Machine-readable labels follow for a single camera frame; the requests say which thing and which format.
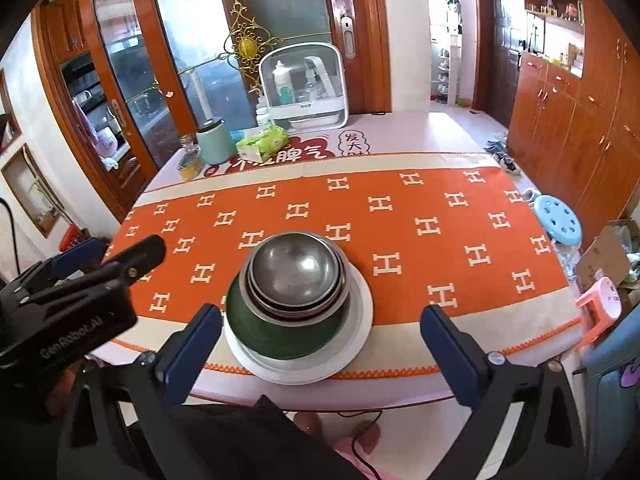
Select white storage box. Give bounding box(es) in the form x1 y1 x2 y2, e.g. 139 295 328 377
258 43 347 133

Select small steel bowl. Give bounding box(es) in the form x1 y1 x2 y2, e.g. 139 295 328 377
250 234 337 306

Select green wet wipes pack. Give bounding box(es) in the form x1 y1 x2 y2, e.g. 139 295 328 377
235 125 290 161

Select white shoe rack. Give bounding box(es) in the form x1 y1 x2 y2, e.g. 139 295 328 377
432 45 461 103

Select pink plastic stool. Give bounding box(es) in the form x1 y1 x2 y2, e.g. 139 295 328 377
575 276 623 351

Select wooden wall cabinet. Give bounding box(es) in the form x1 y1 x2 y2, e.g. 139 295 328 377
507 0 640 256

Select clear plastic bottle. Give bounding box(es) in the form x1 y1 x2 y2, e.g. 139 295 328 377
302 67 321 101

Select red box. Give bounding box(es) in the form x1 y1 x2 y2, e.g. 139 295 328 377
59 224 92 253

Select white bottle teal label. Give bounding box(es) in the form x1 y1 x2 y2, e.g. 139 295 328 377
274 61 293 103

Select wooden glass sliding door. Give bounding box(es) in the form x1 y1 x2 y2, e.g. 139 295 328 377
32 0 393 221

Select gold door ornament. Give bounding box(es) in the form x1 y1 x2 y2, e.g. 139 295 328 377
222 2 281 81

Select plain white plate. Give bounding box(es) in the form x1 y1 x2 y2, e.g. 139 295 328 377
223 265 375 385

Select blue plastic stool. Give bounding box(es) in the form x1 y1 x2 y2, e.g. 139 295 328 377
532 195 583 246

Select orange patterned tablecloth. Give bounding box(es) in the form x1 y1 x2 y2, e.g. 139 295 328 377
102 152 583 378

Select yellow glass jar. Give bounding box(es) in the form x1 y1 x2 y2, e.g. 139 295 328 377
177 135 203 181

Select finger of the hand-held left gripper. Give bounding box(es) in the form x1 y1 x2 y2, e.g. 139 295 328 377
10 236 111 295
95 234 167 291

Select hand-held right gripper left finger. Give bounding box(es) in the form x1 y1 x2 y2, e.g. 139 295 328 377
57 302 223 480

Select large steel bowl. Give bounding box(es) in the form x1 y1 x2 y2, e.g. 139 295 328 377
241 232 351 322

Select dark wooden door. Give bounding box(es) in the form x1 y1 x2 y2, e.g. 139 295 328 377
472 0 523 123

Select red printed table mat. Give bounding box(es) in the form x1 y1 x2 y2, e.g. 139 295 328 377
202 130 373 178

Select cardboard box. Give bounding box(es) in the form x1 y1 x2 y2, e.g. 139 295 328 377
575 219 640 291

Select person's dark trousers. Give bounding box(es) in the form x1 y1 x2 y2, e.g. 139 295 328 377
115 395 366 480

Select mint green canister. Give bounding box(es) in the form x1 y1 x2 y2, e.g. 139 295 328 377
196 117 232 166

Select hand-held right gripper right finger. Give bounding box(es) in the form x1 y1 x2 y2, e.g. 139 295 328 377
419 304 586 480

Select pink slipper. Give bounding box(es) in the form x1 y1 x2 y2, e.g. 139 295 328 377
332 422 383 480

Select green plate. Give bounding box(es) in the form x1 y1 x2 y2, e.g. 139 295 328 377
226 277 351 360

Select silver door handle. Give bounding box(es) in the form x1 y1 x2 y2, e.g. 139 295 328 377
340 16 357 58

